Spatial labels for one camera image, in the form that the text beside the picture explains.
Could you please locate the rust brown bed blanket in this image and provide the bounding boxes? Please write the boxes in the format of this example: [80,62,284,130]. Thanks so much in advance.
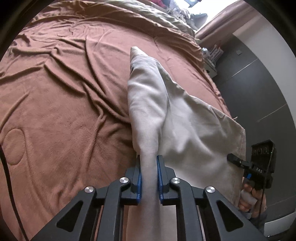
[1,1,229,240]

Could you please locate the right pink curtain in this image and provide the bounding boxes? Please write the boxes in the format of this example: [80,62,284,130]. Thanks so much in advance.
[195,1,257,49]

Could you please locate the beige jacket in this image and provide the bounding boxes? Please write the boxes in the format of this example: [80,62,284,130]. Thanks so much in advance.
[126,47,246,240]

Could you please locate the right hand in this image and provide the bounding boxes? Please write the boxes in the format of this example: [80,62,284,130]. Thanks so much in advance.
[238,178,266,218]

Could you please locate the clothes pile on windowsill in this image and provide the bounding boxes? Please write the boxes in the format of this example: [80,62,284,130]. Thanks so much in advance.
[150,1,208,30]

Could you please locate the white nightstand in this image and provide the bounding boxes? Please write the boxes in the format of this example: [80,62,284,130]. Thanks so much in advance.
[202,44,224,78]

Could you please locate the olive beige duvet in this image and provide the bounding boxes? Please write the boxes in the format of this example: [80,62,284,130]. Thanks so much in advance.
[99,1,195,38]

